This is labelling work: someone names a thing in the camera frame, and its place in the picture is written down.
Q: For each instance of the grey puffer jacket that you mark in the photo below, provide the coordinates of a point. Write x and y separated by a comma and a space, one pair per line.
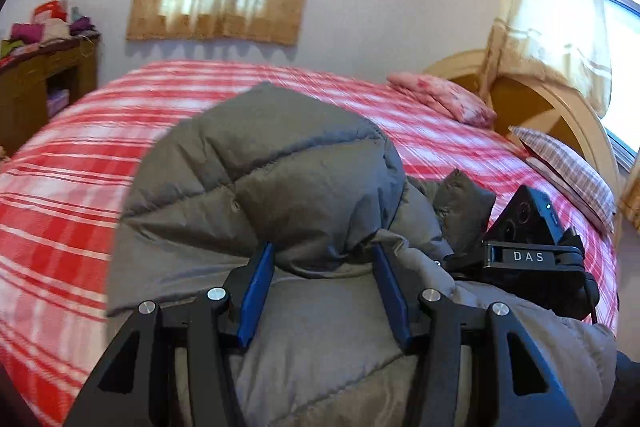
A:
280, 167

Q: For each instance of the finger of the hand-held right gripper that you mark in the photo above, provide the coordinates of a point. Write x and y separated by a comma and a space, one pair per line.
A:
462, 264

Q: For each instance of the bed with red plaid sheet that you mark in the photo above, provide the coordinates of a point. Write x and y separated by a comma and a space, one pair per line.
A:
60, 207

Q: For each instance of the pink folded cloth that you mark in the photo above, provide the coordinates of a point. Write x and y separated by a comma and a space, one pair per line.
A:
56, 30

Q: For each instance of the purple plaid pillow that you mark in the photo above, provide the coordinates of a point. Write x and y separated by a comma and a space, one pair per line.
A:
570, 172

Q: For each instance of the stack of folded linens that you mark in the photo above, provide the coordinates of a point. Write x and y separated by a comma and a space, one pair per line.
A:
57, 102

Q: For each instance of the brown wooden desk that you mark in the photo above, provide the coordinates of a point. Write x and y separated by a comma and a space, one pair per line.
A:
25, 82

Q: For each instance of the window with frame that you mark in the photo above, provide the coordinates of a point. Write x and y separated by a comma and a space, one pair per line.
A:
622, 57

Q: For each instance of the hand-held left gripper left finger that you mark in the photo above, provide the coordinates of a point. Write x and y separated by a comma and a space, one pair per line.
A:
255, 299

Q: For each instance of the cream gathered window curtain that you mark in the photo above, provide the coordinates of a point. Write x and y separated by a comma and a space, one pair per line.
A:
550, 7

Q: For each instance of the pink floral pillow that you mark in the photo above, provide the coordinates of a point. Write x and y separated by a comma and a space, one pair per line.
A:
445, 97

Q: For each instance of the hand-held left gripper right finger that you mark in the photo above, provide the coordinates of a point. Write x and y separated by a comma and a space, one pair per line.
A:
392, 302

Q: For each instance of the red and white package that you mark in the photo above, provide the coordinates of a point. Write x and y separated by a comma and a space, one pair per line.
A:
50, 10

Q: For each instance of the purple folded cloth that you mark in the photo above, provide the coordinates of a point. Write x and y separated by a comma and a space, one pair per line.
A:
82, 25

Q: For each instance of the magenta folded cloth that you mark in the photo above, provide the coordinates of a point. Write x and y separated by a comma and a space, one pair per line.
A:
26, 32

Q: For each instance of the cream arched headboard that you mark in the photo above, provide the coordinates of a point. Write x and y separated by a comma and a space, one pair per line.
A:
560, 107

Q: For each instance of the green folded cloth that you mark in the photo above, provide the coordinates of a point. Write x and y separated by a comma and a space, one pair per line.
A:
6, 48

